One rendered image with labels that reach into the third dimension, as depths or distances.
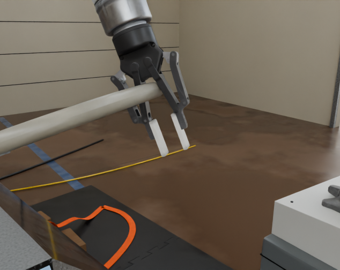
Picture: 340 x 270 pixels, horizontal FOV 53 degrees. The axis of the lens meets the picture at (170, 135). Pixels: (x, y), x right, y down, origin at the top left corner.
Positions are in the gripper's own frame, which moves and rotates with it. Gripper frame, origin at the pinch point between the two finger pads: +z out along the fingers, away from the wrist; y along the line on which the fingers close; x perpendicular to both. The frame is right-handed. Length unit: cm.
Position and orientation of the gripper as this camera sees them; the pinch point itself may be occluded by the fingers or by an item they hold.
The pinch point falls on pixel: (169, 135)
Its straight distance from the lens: 63.8
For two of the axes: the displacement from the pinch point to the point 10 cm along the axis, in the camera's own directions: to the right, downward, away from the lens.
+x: -2.1, 2.0, -9.6
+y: -9.1, 3.1, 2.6
